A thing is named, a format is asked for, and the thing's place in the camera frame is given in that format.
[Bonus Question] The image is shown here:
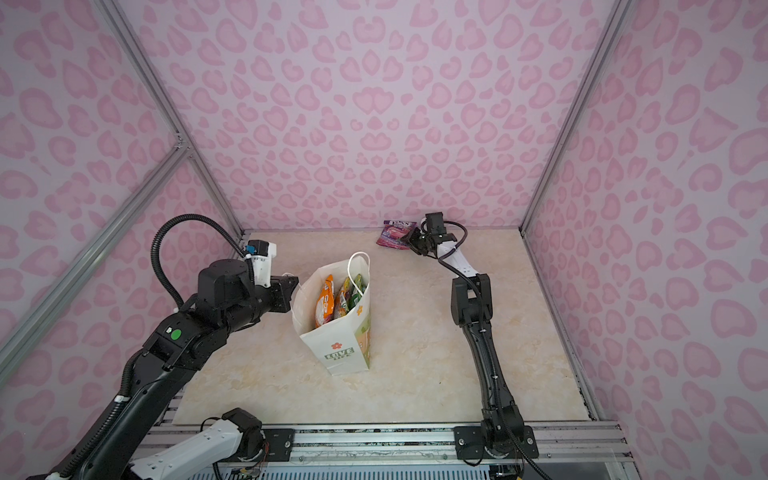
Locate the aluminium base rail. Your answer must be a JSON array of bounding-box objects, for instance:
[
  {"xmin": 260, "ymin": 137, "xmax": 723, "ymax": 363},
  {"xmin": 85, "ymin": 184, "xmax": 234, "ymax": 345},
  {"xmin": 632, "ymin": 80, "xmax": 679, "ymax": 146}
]
[{"xmin": 110, "ymin": 421, "xmax": 637, "ymax": 480}]

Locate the aluminium corner frame post right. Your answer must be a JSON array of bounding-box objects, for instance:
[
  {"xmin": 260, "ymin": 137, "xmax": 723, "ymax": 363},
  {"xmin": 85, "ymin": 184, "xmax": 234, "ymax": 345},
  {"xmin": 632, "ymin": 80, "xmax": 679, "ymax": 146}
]
[{"xmin": 519, "ymin": 0, "xmax": 637, "ymax": 238}]

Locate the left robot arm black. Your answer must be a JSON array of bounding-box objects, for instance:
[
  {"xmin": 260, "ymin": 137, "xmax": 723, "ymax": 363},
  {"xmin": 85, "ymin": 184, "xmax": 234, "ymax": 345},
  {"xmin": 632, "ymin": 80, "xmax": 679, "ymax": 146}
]
[{"xmin": 47, "ymin": 260, "xmax": 299, "ymax": 479}]

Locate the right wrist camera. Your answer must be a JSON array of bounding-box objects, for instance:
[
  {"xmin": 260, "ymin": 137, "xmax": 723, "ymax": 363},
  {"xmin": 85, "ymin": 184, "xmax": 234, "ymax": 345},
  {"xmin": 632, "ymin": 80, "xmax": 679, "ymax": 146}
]
[{"xmin": 423, "ymin": 212, "xmax": 447, "ymax": 236}]

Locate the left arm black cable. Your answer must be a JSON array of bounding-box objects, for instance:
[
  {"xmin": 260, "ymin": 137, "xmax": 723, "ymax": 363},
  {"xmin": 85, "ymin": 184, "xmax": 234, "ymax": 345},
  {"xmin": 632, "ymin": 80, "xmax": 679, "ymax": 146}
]
[{"xmin": 150, "ymin": 214, "xmax": 247, "ymax": 310}]

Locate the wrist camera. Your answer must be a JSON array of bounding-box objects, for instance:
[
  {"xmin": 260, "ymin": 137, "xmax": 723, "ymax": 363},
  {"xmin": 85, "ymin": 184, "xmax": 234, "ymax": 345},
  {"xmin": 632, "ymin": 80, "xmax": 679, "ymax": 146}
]
[
  {"xmin": 245, "ymin": 240, "xmax": 277, "ymax": 288},
  {"xmin": 423, "ymin": 212, "xmax": 447, "ymax": 236}
]

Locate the aluminium corner frame post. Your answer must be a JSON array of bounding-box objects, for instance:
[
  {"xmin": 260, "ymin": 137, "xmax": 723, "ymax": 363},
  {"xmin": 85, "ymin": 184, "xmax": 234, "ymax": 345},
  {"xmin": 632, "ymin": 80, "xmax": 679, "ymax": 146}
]
[
  {"xmin": 93, "ymin": 0, "xmax": 245, "ymax": 239},
  {"xmin": 519, "ymin": 0, "xmax": 637, "ymax": 238}
]

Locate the orange candy bag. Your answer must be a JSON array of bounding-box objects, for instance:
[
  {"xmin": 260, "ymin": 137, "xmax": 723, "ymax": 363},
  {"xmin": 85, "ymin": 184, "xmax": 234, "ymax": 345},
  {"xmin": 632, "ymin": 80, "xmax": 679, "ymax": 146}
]
[
  {"xmin": 333, "ymin": 277, "xmax": 354, "ymax": 319},
  {"xmin": 314, "ymin": 275, "xmax": 335, "ymax": 328}
]

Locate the purple candy bag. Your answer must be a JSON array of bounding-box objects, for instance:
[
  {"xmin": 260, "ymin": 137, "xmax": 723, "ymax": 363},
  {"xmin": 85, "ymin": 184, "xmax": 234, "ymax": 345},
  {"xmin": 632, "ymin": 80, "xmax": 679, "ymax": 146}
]
[{"xmin": 376, "ymin": 220, "xmax": 417, "ymax": 250}]

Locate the green rainbow candy bag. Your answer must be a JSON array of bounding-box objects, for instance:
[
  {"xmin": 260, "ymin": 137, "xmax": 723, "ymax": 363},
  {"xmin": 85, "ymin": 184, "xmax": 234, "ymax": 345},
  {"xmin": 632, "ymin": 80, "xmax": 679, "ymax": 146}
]
[{"xmin": 349, "ymin": 274, "xmax": 366, "ymax": 308}]

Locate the aluminium diagonal frame bar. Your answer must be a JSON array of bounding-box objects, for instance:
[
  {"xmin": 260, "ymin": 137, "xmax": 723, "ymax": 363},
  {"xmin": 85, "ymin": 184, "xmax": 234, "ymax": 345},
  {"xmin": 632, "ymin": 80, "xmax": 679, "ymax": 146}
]
[{"xmin": 1, "ymin": 141, "xmax": 188, "ymax": 385}]

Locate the white paper bag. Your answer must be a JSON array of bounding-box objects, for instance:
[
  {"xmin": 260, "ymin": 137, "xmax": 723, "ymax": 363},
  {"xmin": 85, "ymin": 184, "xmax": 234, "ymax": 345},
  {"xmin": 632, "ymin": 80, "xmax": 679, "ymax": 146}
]
[{"xmin": 293, "ymin": 251, "xmax": 372, "ymax": 376}]

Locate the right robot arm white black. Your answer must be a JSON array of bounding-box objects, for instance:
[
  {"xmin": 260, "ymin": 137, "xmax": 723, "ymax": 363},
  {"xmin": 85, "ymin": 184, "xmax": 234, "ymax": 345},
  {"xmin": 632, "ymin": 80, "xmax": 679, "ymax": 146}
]
[{"xmin": 405, "ymin": 213, "xmax": 539, "ymax": 466}]

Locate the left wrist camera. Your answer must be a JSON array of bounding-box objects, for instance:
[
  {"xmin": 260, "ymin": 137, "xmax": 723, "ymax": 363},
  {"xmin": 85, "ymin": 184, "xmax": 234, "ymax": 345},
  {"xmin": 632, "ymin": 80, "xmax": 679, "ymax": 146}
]
[{"xmin": 245, "ymin": 240, "xmax": 277, "ymax": 288}]

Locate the aluminium corner frame post left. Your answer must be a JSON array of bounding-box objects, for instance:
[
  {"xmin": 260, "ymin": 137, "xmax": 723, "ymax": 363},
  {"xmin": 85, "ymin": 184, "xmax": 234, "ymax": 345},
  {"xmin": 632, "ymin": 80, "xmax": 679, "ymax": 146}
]
[{"xmin": 93, "ymin": 0, "xmax": 245, "ymax": 239}]

